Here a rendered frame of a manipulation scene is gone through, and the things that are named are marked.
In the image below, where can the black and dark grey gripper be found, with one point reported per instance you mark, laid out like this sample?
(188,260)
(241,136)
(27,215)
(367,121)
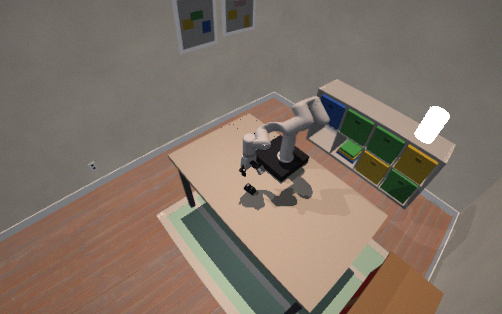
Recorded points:
(245,164)

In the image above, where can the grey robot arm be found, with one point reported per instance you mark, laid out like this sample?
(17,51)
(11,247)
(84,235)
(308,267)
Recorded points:
(302,121)

